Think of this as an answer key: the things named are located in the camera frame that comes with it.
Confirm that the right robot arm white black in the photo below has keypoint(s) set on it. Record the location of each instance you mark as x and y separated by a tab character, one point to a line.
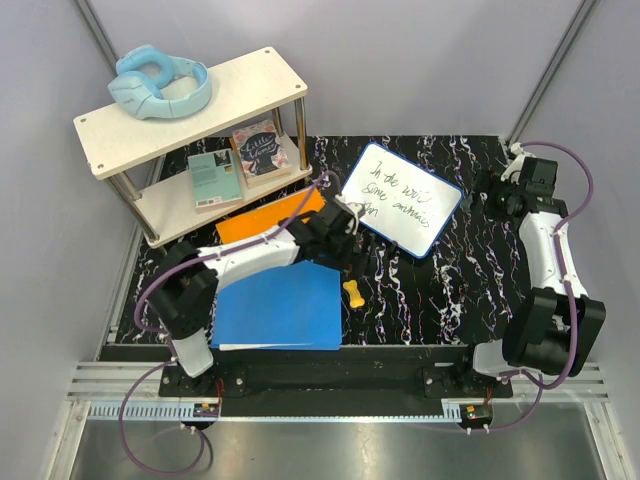
555	327

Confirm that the blue framed whiteboard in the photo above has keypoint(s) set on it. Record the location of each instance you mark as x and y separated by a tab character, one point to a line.
403	203

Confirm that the light blue headphones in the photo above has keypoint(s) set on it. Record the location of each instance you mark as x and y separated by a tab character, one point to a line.
144	72

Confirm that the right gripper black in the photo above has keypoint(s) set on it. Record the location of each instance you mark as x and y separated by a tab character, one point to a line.
489	183

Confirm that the white two tier shelf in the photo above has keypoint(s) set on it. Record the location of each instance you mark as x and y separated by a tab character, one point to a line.
113	142

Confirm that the blue folder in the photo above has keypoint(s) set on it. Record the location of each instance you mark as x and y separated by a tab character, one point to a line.
297	307

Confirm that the teal paperback book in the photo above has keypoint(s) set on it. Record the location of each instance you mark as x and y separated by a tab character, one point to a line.
214	179

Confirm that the Little Women book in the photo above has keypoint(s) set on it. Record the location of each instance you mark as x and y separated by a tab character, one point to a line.
261	153

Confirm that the orange folder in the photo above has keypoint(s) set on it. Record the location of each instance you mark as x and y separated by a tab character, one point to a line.
259	219

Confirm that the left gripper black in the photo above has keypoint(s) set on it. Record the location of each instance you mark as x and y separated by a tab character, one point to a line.
349	237

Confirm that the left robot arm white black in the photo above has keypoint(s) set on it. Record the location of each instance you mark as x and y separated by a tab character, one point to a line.
176	292

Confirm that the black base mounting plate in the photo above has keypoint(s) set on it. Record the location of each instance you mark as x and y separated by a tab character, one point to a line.
238	380

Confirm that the yellow bone shaped eraser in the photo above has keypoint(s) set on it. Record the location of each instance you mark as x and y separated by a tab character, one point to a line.
355	299

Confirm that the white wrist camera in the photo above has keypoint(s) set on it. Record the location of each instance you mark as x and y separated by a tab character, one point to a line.
512	172
356	209

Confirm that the aluminium rail frame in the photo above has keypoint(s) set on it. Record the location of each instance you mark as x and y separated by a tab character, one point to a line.
130	391

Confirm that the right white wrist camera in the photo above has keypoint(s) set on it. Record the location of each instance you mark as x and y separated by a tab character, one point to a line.
512	172

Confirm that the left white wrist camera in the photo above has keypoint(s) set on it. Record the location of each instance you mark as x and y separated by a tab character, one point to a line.
356	209

